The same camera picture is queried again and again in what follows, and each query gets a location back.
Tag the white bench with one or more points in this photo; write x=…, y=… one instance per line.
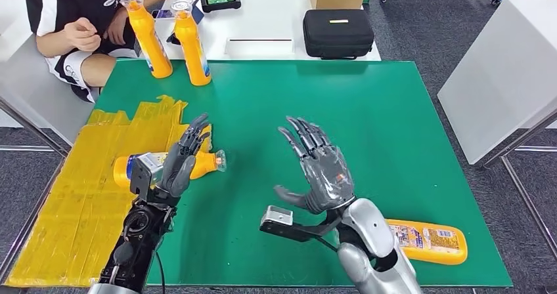
x=22, y=87

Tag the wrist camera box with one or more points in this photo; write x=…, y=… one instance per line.
x=278, y=227
x=146, y=174

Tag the green table mat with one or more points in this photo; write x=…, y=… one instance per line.
x=326, y=109

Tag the smartphone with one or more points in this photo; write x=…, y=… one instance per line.
x=162, y=13

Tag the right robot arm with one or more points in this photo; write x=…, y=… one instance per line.
x=370, y=240

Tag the blue tablet cover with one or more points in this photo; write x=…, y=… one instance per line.
x=198, y=16

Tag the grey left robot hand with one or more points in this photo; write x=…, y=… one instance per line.
x=178, y=170

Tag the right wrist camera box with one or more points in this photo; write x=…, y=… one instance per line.
x=278, y=227

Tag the large white table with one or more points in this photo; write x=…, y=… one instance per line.
x=500, y=74

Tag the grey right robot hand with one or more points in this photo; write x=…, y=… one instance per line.
x=326, y=179

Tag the black zippered case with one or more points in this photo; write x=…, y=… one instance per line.
x=338, y=34

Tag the orange bottle with clear cap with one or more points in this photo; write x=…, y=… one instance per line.
x=435, y=253
x=193, y=53
x=152, y=48
x=202, y=163

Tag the person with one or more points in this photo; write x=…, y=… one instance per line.
x=65, y=0

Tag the metal table frame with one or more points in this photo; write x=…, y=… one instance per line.
x=527, y=198
x=30, y=129

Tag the yellow taped cardboard sheet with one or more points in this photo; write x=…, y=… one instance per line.
x=78, y=214

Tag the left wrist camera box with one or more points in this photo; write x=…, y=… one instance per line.
x=146, y=174

